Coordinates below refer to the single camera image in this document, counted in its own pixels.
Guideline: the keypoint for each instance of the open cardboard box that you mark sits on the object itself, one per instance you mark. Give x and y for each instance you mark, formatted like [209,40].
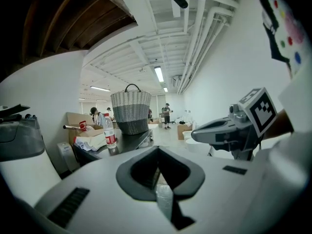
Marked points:
[80,121]

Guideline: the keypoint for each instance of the small white floor appliance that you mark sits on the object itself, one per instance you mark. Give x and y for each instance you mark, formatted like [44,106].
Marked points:
[67,155]

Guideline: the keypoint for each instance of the white ceiling pipes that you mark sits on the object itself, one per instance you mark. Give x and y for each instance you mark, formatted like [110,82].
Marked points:
[195,45]

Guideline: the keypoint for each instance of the brown cardboard box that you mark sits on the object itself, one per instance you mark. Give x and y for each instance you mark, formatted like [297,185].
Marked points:
[184,130]

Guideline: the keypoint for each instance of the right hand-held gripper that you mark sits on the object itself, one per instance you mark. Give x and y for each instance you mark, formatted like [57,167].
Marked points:
[262,111]

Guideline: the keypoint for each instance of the person's white shorts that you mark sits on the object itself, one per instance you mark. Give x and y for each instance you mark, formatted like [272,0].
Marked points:
[297,101]

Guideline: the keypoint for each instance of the red label water bottle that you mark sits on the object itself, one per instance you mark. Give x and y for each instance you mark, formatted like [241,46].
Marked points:
[110,133]

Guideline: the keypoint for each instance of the metal tube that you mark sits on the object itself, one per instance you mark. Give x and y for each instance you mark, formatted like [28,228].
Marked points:
[72,127]

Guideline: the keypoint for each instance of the wide ceiling light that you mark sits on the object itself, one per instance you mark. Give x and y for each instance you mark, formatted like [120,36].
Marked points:
[100,89]

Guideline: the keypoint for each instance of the white toilet seat lid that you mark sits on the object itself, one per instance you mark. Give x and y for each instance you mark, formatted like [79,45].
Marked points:
[196,145]

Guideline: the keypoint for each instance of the person's right forearm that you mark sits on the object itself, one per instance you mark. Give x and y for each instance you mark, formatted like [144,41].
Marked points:
[280,125]

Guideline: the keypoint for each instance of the small red object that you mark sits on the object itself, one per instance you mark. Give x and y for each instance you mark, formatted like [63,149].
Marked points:
[83,125]

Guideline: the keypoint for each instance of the long ceiling light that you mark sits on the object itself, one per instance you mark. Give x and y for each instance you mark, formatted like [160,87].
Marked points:
[159,73]

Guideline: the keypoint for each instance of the wooden staircase underside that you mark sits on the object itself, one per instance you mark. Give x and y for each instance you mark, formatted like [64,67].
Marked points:
[73,21]

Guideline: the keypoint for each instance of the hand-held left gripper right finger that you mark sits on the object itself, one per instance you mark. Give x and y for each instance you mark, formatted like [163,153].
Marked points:
[231,196]

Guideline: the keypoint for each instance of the grey white woven basket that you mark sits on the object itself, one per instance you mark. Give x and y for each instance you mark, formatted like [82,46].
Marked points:
[131,111]

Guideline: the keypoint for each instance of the white cloth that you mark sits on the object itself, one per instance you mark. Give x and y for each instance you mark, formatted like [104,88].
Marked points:
[90,140]

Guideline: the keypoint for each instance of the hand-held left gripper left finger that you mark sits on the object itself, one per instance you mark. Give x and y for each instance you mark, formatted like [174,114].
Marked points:
[102,191]

